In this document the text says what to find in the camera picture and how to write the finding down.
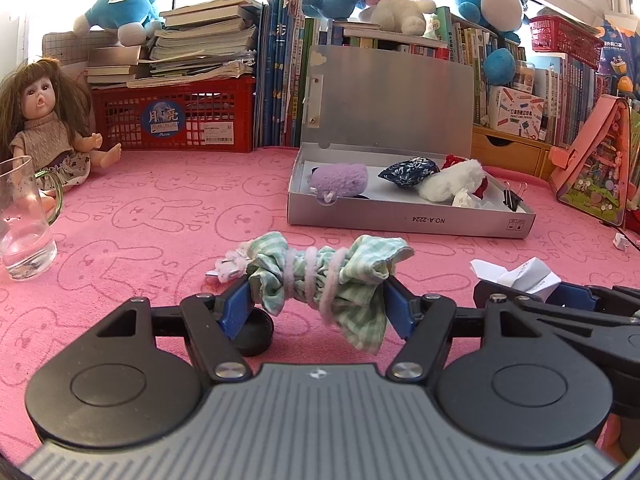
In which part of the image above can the small red plastic basket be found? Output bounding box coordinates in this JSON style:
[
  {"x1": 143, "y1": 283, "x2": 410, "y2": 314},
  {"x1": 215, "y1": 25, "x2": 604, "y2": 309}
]
[{"x1": 529, "y1": 14, "x2": 604, "y2": 70}]

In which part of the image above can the silver cardboard box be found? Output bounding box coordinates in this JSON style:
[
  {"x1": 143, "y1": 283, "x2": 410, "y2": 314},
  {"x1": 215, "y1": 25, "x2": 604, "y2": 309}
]
[{"x1": 287, "y1": 44, "x2": 537, "y2": 239}]

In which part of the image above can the white printed carton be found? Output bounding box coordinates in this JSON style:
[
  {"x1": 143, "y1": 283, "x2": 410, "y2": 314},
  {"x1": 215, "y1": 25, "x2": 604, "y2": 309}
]
[{"x1": 487, "y1": 85, "x2": 546, "y2": 134}]

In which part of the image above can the white paper boat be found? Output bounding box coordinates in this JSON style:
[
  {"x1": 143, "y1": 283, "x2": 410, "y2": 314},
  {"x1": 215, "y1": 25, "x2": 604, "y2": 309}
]
[{"x1": 470, "y1": 256, "x2": 561, "y2": 304}]

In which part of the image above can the black binder clip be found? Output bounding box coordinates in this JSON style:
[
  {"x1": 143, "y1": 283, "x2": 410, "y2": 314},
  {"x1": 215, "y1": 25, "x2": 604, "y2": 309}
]
[{"x1": 502, "y1": 180, "x2": 530, "y2": 211}]

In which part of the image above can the blue printed carton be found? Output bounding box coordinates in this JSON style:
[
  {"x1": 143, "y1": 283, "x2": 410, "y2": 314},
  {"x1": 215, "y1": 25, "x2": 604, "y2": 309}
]
[{"x1": 597, "y1": 20, "x2": 640, "y2": 107}]

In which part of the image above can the white fluffy plush toy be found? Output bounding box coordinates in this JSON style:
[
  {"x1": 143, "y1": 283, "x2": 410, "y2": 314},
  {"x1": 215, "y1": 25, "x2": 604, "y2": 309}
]
[{"x1": 417, "y1": 159, "x2": 487, "y2": 204}]

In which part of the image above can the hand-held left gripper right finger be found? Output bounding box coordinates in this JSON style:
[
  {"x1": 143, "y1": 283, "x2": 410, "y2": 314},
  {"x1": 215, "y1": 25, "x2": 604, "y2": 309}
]
[{"x1": 385, "y1": 277, "x2": 545, "y2": 381}]

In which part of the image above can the green checked scrunchie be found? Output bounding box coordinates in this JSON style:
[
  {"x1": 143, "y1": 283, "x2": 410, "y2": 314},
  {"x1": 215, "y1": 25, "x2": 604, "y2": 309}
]
[{"x1": 245, "y1": 231, "x2": 412, "y2": 357}]

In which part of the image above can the small printed cup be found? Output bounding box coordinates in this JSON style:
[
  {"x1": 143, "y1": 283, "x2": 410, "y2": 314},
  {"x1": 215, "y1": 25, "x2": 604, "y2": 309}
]
[{"x1": 515, "y1": 60, "x2": 536, "y2": 92}]

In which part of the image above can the clear glass pitcher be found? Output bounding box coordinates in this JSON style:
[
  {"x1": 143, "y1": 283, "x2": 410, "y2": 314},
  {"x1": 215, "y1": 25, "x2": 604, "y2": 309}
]
[{"x1": 0, "y1": 156, "x2": 65, "y2": 281}]

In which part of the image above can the row of upright books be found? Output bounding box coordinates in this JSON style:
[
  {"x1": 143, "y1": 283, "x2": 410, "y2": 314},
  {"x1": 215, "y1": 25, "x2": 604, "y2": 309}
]
[{"x1": 332, "y1": 7, "x2": 607, "y2": 149}]

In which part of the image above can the grey grid board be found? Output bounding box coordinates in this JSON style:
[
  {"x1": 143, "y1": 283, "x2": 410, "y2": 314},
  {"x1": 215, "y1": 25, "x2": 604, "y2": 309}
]
[{"x1": 41, "y1": 30, "x2": 94, "y2": 69}]

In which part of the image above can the large red plastic basket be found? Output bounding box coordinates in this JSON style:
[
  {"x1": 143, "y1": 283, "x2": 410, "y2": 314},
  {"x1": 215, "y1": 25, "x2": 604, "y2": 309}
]
[{"x1": 91, "y1": 79, "x2": 257, "y2": 154}]

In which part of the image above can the black round lid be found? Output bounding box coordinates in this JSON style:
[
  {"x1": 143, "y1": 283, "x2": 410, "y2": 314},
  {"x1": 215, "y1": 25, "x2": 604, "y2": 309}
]
[{"x1": 235, "y1": 310, "x2": 275, "y2": 357}]

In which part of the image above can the brown haired baby doll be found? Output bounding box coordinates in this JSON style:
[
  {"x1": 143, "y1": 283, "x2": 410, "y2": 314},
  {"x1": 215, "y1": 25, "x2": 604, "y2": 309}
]
[{"x1": 0, "y1": 57, "x2": 123, "y2": 211}]

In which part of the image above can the pink rabbit print mat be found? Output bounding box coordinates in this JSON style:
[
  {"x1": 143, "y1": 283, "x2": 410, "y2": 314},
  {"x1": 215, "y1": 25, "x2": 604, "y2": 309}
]
[{"x1": 0, "y1": 145, "x2": 640, "y2": 461}]

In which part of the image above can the row of thin blue books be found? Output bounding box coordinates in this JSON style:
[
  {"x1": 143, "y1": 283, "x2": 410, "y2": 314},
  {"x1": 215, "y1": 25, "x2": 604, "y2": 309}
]
[{"x1": 255, "y1": 0, "x2": 334, "y2": 150}]

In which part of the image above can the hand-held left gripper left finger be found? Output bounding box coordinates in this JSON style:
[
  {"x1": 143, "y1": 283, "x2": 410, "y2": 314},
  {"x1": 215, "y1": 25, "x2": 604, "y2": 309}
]
[{"x1": 92, "y1": 277, "x2": 254, "y2": 383}]

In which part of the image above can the stack of lying books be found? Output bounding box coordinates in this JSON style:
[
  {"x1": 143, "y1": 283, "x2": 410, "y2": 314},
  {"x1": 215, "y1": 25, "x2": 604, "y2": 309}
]
[{"x1": 86, "y1": 0, "x2": 264, "y2": 90}]

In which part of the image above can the pink picture case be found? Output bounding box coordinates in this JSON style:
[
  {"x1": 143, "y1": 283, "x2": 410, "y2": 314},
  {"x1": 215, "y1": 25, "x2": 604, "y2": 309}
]
[{"x1": 548, "y1": 94, "x2": 640, "y2": 229}]

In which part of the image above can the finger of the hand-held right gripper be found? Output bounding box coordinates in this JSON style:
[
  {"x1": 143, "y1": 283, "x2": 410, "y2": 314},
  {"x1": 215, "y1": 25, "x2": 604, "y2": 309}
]
[
  {"x1": 556, "y1": 283, "x2": 640, "y2": 317},
  {"x1": 473, "y1": 281, "x2": 609, "y2": 362}
]

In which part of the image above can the red knitted yarn piece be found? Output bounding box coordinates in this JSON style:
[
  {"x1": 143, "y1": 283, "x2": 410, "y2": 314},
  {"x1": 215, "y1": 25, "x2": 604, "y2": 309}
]
[{"x1": 441, "y1": 154, "x2": 489, "y2": 199}]

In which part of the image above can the wooden drawer organizer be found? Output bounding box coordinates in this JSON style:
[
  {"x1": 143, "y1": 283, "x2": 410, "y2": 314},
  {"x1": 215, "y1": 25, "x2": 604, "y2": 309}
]
[{"x1": 471, "y1": 125, "x2": 556, "y2": 180}]

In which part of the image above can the blue floral fabric pouch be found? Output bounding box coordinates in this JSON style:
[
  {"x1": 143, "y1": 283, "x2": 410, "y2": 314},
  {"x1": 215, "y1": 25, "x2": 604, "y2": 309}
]
[{"x1": 377, "y1": 156, "x2": 442, "y2": 190}]

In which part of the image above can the purple plush toy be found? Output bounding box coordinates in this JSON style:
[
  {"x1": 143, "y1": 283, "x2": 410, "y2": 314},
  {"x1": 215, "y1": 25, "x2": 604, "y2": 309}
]
[{"x1": 308, "y1": 162, "x2": 370, "y2": 202}]

